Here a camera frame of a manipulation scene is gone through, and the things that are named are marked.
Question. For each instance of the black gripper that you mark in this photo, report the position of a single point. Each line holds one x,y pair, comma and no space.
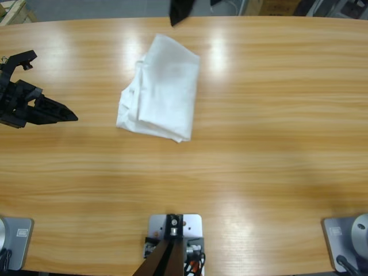
14,103

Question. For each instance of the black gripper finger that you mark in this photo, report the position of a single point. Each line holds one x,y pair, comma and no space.
181,8
214,2

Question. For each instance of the white t-shirt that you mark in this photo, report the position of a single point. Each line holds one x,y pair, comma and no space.
166,92

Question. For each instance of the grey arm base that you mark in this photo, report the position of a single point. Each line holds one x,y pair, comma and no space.
339,238
20,247

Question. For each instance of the cardboard box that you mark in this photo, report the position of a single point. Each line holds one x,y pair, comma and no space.
270,5

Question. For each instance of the grey metal equipment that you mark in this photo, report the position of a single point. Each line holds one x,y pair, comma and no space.
322,7

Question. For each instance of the wooden crate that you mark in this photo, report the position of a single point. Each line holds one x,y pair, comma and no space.
14,11

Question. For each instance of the small electronics module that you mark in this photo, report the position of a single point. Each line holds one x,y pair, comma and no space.
194,247
149,248

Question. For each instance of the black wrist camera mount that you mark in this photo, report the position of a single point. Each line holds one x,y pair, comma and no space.
20,57

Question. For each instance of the white mount plate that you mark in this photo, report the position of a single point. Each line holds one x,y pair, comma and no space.
192,227

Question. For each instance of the dark camera post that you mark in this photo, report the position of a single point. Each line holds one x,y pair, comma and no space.
169,258

